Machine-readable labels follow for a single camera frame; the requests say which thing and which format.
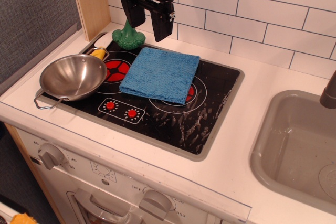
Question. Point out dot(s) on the green toy broccoli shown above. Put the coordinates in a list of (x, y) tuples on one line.
[(128, 38)]

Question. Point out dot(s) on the left grey oven dial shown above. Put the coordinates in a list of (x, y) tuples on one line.
[(50, 155)]

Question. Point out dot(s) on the blue microfiber towel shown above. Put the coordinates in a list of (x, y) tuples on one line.
[(162, 75)]

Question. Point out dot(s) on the grey toy sink basin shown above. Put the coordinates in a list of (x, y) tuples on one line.
[(294, 153)]

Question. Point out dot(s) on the red stove knob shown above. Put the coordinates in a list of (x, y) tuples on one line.
[(132, 113), (110, 106)]

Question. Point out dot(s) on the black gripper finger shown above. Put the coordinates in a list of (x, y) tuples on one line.
[(134, 12), (162, 23)]

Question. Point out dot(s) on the grey oven dial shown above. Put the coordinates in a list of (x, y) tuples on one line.
[(50, 155), (156, 204)]

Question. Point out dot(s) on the right red stove knob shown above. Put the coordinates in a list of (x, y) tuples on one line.
[(132, 113)]

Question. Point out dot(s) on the right grey oven dial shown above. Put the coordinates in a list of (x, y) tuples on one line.
[(156, 204)]

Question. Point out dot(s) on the stainless steel colander bowl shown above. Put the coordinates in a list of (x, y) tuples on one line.
[(73, 77)]

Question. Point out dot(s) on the wooden side post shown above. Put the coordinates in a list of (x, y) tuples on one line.
[(94, 16)]

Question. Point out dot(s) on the black toy stovetop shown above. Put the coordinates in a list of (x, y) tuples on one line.
[(186, 130)]

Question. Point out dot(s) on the yellow handled toy knife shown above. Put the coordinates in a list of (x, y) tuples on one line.
[(101, 45)]

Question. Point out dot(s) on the left red stove knob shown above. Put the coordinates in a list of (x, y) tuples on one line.
[(110, 106)]

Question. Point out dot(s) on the grey toy faucet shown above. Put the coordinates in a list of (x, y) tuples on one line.
[(328, 97)]

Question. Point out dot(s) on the grey oven door handle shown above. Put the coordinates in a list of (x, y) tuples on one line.
[(84, 199)]

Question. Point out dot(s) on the yellow object at corner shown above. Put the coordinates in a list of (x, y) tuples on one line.
[(23, 219)]

